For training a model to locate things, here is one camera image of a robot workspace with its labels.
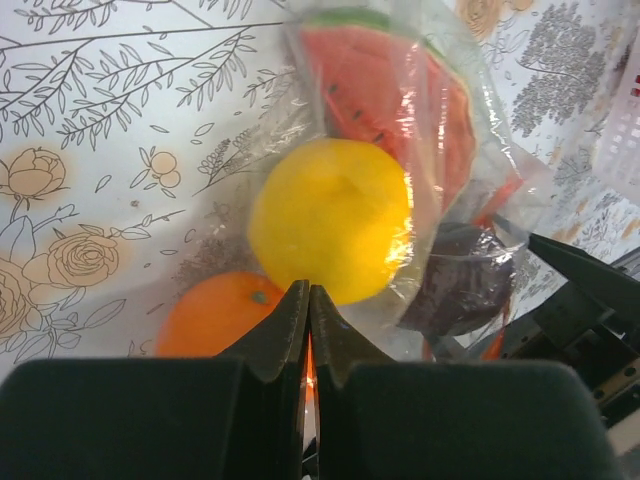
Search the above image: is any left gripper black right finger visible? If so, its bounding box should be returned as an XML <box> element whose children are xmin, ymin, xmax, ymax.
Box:
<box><xmin>308</xmin><ymin>286</ymin><xmax>623</xmax><ymax>479</ymax></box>

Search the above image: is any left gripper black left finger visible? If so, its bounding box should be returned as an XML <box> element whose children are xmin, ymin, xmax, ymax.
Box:
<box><xmin>1</xmin><ymin>281</ymin><xmax>310</xmax><ymax>479</ymax></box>

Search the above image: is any yellow fake lemon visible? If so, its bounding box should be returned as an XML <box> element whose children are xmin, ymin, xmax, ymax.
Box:
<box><xmin>248</xmin><ymin>138</ymin><xmax>412</xmax><ymax>306</ymax></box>

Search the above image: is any clear zip bag orange seal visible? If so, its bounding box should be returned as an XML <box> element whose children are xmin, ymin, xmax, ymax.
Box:
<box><xmin>199</xmin><ymin>1</ymin><xmax>545</xmax><ymax>361</ymax></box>

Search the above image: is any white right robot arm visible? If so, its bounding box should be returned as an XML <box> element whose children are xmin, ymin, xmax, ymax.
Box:
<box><xmin>486</xmin><ymin>233</ymin><xmax>639</xmax><ymax>428</ymax></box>

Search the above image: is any dark red fake plum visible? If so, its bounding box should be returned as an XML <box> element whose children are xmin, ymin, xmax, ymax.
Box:
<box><xmin>398</xmin><ymin>222</ymin><xmax>515</xmax><ymax>336</ymax></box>

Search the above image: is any fake watermelon slice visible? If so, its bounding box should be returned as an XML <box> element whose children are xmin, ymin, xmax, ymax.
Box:
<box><xmin>296</xmin><ymin>7</ymin><xmax>477</xmax><ymax>210</ymax></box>

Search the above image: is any floral tablecloth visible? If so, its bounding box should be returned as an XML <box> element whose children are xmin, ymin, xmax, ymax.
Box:
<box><xmin>1</xmin><ymin>1</ymin><xmax>639</xmax><ymax>371</ymax></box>

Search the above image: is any white plastic mesh basket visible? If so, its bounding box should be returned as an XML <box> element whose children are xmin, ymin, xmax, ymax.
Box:
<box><xmin>593</xmin><ymin>44</ymin><xmax>639</xmax><ymax>202</ymax></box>

